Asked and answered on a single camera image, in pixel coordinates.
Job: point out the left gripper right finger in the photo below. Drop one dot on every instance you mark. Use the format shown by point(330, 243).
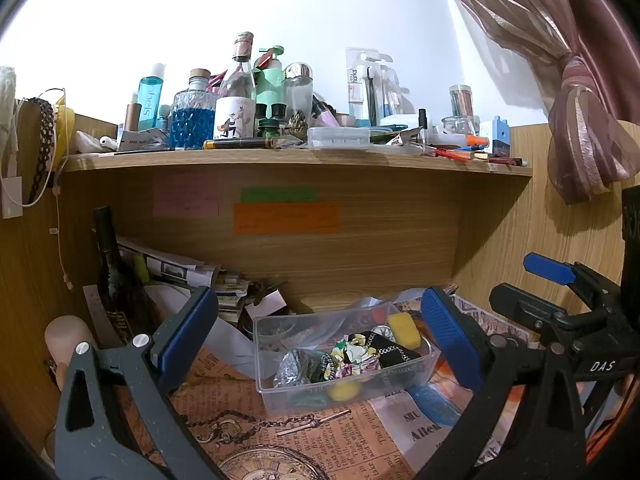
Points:
point(458, 336)

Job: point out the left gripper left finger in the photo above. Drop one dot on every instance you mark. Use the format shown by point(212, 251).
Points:
point(181, 336)

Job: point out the yellow green sponge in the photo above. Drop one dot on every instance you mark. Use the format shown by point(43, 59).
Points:
point(404, 330)

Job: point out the blue plastic brush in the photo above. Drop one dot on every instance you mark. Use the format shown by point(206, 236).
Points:
point(434, 405)

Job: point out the stack of papers and magazines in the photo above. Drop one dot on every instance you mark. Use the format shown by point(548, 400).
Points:
point(184, 274)

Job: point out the dark wine bottle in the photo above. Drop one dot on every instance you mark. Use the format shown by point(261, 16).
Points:
point(124, 299)

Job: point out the newspaper print sheet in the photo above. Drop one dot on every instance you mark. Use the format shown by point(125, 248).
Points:
point(383, 438)

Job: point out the cream roll cylinder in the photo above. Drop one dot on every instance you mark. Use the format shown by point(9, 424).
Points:
point(62, 336)

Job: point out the floral yellow cloth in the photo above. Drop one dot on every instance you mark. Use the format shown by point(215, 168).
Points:
point(350, 356)

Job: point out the clear plastic bin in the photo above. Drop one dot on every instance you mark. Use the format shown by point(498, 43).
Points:
point(275, 336)

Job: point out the orange sticky note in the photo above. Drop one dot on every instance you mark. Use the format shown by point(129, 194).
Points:
point(286, 218)

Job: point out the pink sticky note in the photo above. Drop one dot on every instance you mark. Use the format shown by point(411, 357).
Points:
point(185, 195)

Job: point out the green sticky note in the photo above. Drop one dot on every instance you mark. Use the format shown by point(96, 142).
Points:
point(278, 194)

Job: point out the wooden shelf board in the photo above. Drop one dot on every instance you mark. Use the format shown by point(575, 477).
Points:
point(290, 157)

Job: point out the orange marker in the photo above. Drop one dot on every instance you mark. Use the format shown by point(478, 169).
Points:
point(463, 140)

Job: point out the blue liquid glass bottle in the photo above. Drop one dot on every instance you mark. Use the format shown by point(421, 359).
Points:
point(192, 113)

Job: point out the white illustrated mug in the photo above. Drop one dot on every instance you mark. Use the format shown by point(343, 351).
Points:
point(234, 118)

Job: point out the clear glass cork bottle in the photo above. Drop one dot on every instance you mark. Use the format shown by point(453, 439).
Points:
point(239, 80)

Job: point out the clear plastic case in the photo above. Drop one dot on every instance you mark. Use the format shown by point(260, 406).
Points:
point(338, 138)

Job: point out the black lace headband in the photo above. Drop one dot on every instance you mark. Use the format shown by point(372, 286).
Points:
point(37, 136)

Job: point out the teal mouthwash bottle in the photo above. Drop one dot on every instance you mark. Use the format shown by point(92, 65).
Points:
point(149, 92)

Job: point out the toothbrush blister pack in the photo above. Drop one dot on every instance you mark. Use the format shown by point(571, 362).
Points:
point(373, 89)

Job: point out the mint green pump bottle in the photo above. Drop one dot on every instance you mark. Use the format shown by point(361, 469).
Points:
point(268, 77)

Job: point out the glass jar with lid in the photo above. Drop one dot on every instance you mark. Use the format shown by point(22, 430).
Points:
point(298, 88)

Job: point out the pink curtain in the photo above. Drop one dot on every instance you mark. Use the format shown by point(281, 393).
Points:
point(585, 58)

